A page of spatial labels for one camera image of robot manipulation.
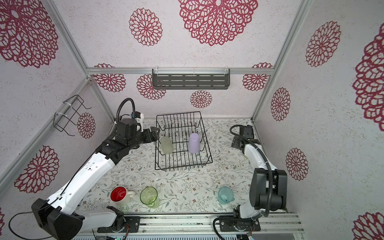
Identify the frosted pale green cup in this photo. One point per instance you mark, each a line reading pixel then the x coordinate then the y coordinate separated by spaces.
pixel 166 145

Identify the red and white mug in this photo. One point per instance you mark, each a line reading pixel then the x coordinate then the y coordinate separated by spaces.
pixel 120 196

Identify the purple plastic cup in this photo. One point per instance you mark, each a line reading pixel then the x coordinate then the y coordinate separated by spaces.
pixel 194 143

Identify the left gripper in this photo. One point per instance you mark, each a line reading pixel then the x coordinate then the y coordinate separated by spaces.
pixel 155 136

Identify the green glass mug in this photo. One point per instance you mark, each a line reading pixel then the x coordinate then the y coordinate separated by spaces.
pixel 149 197

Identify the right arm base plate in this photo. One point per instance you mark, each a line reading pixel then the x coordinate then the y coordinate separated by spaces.
pixel 231 224

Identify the teal plastic cup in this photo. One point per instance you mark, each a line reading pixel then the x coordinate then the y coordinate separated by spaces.
pixel 225 195

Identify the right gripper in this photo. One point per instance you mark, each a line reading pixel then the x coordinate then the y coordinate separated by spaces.
pixel 236 141

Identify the black wire dish rack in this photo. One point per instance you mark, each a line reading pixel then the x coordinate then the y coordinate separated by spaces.
pixel 178 127

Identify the grey wall shelf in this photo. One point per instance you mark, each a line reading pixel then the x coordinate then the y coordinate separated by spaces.
pixel 191 80

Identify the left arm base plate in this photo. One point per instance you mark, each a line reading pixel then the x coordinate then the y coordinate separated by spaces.
pixel 122 225

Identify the black wire wall holder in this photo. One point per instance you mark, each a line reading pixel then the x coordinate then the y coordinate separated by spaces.
pixel 72 107

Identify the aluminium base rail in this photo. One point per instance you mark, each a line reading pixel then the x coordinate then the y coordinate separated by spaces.
pixel 277 226

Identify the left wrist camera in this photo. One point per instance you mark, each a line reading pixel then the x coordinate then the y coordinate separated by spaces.
pixel 139 117

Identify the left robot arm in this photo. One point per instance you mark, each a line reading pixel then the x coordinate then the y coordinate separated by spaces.
pixel 57 215

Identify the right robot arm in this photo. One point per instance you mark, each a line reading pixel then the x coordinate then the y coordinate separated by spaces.
pixel 268 190

